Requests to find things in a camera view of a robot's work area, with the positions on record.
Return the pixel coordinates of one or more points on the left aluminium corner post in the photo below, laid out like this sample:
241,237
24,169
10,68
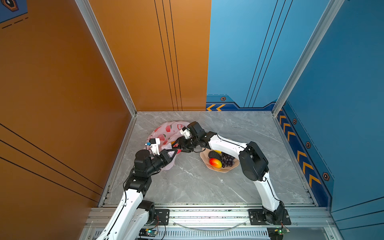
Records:
101,42

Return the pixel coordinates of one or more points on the aluminium front rail frame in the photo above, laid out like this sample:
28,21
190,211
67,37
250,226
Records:
225,222

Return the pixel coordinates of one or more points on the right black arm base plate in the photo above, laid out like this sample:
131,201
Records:
262,217

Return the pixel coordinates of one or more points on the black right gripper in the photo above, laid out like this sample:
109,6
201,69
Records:
182,145

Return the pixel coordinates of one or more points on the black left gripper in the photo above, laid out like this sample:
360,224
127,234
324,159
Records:
165,158

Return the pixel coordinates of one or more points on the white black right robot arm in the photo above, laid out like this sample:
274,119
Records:
254,164

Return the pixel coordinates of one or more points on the aluminium corner post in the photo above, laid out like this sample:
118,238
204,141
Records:
318,34
101,42

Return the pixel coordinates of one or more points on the left green circuit board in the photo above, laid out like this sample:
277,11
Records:
148,233

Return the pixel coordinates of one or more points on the orange yellow peach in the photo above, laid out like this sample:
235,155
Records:
215,163

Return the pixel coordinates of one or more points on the dark purple grape bunch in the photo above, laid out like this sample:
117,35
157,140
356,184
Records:
227,160

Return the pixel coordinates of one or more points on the green circuit board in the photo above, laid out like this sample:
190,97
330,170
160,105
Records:
148,233
281,231

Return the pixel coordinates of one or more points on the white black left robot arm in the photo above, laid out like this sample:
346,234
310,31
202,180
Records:
133,212

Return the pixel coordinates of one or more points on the right green circuit board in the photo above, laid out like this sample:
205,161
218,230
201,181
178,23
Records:
281,231

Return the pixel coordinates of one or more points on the right aluminium corner post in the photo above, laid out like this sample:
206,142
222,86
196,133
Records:
318,34

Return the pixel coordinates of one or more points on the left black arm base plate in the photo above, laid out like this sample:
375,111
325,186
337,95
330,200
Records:
162,215

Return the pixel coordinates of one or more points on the pink printed plastic bag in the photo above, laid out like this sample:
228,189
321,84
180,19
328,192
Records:
168,133

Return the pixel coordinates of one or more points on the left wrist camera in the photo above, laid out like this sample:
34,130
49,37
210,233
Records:
154,145

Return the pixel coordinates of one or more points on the beige wavy fruit plate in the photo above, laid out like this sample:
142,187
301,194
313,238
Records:
205,159

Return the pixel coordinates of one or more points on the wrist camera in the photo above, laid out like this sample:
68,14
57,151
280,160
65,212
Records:
186,133
154,145

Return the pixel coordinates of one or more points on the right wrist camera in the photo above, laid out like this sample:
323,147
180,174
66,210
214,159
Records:
186,133

